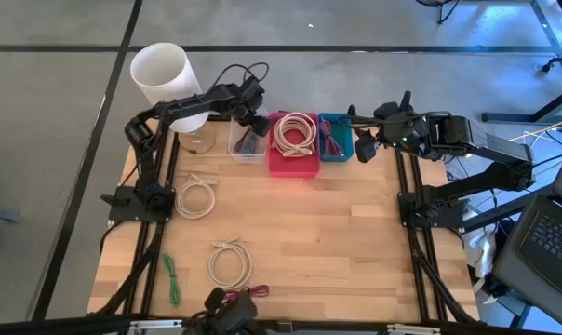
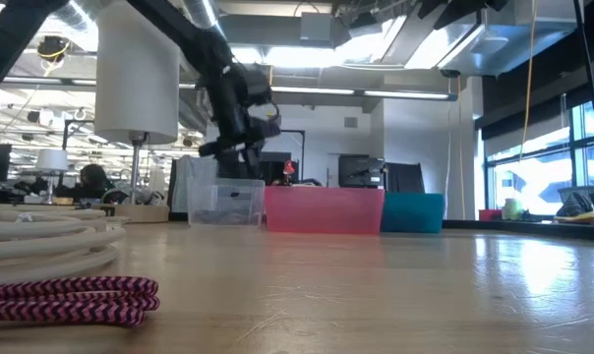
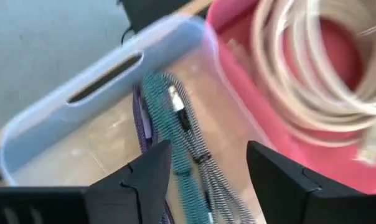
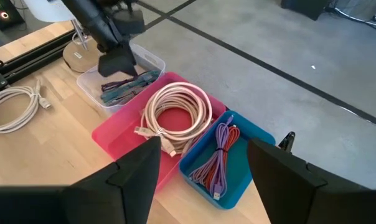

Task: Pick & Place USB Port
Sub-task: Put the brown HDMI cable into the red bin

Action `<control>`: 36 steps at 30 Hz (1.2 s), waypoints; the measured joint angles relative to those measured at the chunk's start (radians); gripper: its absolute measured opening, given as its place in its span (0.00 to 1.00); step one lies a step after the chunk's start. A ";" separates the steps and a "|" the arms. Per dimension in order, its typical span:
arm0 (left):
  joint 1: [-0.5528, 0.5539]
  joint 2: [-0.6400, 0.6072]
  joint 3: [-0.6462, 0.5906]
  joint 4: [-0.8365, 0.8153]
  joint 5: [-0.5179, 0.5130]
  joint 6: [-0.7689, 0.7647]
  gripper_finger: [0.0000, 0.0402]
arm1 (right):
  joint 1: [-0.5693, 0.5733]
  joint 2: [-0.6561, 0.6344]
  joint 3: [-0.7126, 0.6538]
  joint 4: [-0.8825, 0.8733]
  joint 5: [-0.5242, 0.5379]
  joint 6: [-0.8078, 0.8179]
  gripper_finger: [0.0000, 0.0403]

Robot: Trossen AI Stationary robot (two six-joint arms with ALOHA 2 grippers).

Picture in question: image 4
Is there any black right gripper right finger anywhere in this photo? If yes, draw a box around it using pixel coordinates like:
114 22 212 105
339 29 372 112
247 138 376 224

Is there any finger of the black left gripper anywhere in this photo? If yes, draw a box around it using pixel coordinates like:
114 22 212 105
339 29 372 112
98 47 139 78

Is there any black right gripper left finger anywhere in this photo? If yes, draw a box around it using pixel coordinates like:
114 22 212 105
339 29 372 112
0 136 162 224

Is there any dark braided cable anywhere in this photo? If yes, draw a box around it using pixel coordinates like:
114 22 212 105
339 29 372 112
100 78 136 93

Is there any green braided cable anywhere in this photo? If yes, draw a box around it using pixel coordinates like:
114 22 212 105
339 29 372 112
100 70 161 107

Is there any red cable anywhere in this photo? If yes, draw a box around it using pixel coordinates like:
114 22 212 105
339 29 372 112
203 124 241 191

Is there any cream cable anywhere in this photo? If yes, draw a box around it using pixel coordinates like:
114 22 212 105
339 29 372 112
0 79 53 134
134 81 214 158
180 123 214 156

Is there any purple cable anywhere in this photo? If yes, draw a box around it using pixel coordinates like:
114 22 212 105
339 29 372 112
187 114 235 201

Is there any clear plastic bin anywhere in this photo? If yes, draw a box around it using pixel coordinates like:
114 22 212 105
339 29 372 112
76 43 166 116

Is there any white lamp with wooden base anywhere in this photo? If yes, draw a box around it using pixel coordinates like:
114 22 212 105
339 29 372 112
22 0 102 74

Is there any black clamp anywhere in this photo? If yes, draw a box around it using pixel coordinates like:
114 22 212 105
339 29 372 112
277 131 297 154

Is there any teal plastic bin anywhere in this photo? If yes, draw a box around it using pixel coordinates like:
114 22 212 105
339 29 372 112
179 110 276 211

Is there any pink plastic bin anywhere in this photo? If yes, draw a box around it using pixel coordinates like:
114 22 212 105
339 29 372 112
91 71 228 194

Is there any black floor box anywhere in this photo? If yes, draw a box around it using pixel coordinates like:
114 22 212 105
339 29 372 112
280 0 332 22

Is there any grey metal stand leg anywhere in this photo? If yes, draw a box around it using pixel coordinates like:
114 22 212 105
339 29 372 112
331 6 376 30

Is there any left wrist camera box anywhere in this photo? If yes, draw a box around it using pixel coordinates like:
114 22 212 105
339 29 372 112
111 8 146 35

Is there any black frame rail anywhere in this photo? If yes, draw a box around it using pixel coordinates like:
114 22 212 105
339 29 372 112
0 29 78 85

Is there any black computer with ring lights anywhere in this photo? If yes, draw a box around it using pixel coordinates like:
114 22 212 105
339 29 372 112
0 0 26 31

